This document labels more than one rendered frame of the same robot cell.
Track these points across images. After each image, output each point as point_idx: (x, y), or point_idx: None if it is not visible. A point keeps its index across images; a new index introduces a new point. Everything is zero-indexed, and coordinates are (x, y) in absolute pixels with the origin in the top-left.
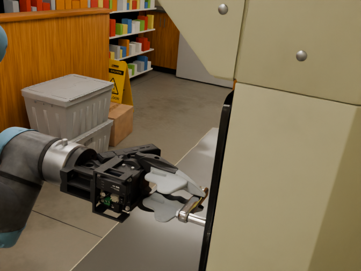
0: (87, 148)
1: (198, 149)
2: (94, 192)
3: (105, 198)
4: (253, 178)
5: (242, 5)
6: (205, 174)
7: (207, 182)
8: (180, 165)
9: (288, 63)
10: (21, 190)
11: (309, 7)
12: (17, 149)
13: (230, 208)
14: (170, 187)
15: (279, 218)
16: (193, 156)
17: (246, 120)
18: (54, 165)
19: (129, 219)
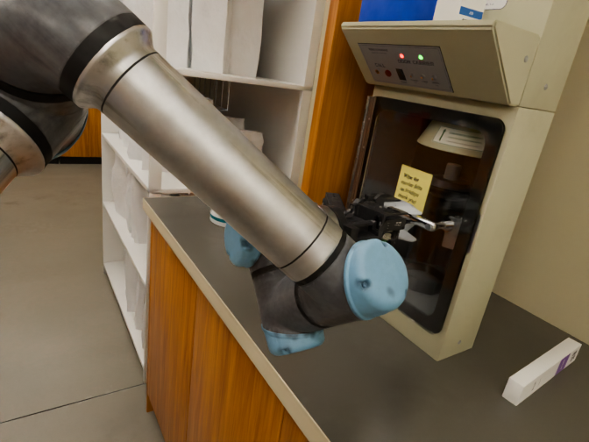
0: (333, 205)
1: (169, 222)
2: (381, 237)
3: (381, 240)
4: (511, 169)
5: (533, 57)
6: (216, 240)
7: None
8: (182, 241)
9: (540, 92)
10: None
11: (554, 59)
12: None
13: (496, 196)
14: (415, 210)
15: (514, 191)
16: (177, 229)
17: (517, 131)
18: None
19: (233, 303)
